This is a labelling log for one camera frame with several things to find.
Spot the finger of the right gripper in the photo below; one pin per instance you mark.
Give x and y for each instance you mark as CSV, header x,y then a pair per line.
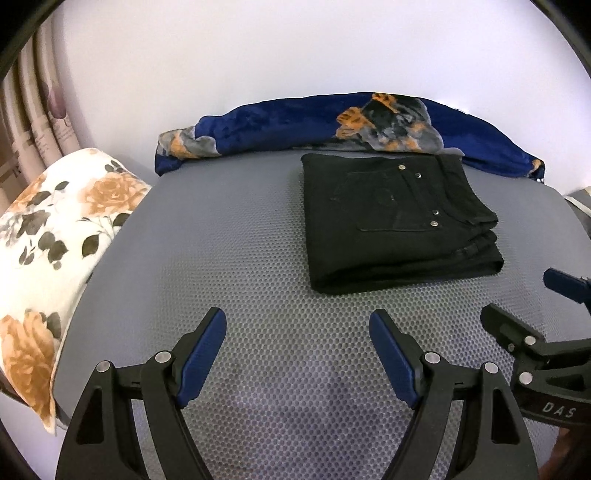
x,y
510,333
574,288

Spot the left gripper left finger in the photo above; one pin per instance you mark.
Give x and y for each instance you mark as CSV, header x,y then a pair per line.
x,y
195,353

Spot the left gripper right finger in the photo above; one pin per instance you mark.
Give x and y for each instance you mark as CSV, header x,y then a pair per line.
x,y
400,356

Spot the black denim pants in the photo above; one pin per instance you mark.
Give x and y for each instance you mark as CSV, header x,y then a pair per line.
x,y
373,223

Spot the grey mesh mattress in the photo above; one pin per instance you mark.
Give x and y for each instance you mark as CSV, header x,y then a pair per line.
x,y
297,390

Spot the white floral pillow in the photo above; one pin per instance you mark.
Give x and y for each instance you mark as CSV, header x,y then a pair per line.
x,y
52,237

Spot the blue floral blanket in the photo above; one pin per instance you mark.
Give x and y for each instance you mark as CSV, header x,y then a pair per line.
x,y
363,121

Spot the beige patterned curtain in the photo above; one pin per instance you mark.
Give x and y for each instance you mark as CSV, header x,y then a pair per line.
x,y
36,130

